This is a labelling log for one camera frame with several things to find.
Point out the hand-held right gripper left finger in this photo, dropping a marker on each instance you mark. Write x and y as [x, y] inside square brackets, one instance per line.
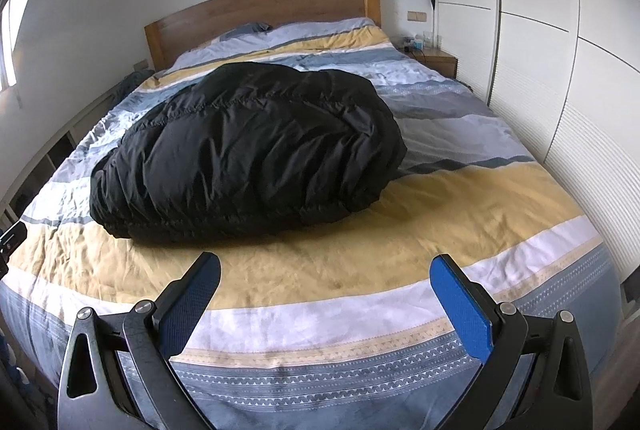
[192, 305]

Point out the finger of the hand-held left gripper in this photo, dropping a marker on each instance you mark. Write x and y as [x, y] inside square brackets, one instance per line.
[10, 245]

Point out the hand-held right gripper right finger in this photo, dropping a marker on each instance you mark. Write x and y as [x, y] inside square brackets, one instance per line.
[462, 305]

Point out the black puffer jacket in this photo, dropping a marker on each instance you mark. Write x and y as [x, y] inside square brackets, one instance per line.
[250, 150]

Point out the bed with striped duvet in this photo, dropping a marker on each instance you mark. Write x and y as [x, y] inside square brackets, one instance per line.
[425, 220]

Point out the low white shelf unit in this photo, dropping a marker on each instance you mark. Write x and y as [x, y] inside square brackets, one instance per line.
[75, 130]

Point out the grey-blue cloth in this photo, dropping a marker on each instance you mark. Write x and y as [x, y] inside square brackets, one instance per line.
[136, 80]

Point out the window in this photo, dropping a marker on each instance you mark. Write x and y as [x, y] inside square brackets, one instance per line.
[10, 35]

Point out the wooden nightstand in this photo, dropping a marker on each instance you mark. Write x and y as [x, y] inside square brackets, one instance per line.
[440, 59]

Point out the small bedside items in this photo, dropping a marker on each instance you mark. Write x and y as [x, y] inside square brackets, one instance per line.
[417, 44]

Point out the blue-grey pillow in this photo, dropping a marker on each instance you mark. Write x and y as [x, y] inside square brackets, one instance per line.
[247, 31]

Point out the white wardrobe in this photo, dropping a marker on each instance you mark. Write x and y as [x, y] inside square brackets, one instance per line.
[550, 35]

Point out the wooden bed headboard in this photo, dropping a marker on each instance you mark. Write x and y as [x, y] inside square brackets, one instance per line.
[260, 10]

